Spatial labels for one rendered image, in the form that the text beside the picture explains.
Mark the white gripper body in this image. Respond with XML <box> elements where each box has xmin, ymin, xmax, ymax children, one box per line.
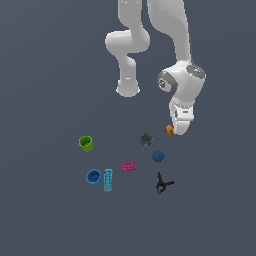
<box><xmin>168</xmin><ymin>100</ymin><xmax>195</xmax><ymax>136</ymax></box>

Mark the orange yellow ball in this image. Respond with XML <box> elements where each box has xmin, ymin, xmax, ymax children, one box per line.
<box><xmin>165</xmin><ymin>124</ymin><xmax>176</xmax><ymax>136</ymax></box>

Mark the grey blue round can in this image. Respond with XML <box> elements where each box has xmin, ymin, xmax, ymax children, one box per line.
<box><xmin>139</xmin><ymin>132</ymin><xmax>154</xmax><ymax>147</ymax></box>

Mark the dark blue ball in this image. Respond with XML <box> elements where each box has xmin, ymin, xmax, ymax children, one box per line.
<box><xmin>151</xmin><ymin>149</ymin><xmax>165</xmax><ymax>163</ymax></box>

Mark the black spring clamp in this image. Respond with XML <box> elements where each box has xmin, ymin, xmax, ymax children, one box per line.
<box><xmin>155</xmin><ymin>171</ymin><xmax>175</xmax><ymax>195</ymax></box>

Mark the pink toy brick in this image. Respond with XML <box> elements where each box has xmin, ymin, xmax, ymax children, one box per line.
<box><xmin>120</xmin><ymin>161</ymin><xmax>137</xmax><ymax>173</ymax></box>

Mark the cyan rectangular box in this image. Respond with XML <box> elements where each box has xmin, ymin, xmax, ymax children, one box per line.
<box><xmin>103</xmin><ymin>168</ymin><xmax>114</xmax><ymax>193</ymax></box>

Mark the green cup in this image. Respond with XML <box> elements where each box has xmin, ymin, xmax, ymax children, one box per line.
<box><xmin>78</xmin><ymin>135</ymin><xmax>94</xmax><ymax>153</ymax></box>

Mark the blue cup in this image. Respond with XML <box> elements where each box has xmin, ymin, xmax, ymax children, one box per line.
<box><xmin>85</xmin><ymin>168</ymin><xmax>103</xmax><ymax>187</ymax></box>

